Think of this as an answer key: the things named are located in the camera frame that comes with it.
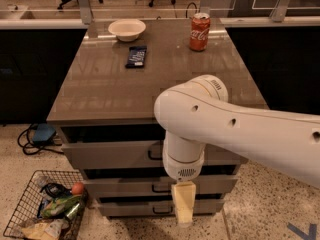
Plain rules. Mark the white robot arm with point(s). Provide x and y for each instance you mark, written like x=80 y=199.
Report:
x=197 y=113

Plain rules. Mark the grey drawer cabinet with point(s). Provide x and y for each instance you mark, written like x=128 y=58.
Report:
x=103 y=101

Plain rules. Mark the green chip bag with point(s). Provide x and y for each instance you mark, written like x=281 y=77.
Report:
x=59 y=205

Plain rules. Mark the black wire basket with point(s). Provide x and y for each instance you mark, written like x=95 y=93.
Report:
x=29 y=204

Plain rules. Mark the blue foot pedal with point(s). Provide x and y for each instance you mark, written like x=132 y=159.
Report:
x=43 y=133

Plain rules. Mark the yellow snack packet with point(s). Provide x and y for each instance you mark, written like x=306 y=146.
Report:
x=45 y=230

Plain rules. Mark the grey drawer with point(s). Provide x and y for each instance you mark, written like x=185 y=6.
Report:
x=157 y=208
x=114 y=155
x=125 y=187

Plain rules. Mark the orange fruit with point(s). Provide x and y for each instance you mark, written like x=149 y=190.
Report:
x=77 y=188

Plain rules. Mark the red coca-cola can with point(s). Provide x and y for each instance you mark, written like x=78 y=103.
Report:
x=200 y=25

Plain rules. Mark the white bowl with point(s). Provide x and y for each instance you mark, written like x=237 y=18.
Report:
x=127 y=30

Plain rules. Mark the dark blue snack bar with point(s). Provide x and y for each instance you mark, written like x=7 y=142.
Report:
x=136 y=57

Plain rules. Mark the grey middle drawer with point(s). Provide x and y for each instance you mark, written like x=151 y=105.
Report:
x=125 y=187

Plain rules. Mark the grey bottom drawer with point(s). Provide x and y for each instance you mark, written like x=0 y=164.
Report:
x=157 y=208

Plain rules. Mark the yellowish foam gripper finger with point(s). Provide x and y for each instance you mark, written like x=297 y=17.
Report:
x=183 y=194

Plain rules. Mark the green soda can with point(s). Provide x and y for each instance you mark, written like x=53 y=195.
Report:
x=75 y=210

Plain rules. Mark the grey top drawer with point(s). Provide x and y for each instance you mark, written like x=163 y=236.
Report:
x=114 y=155

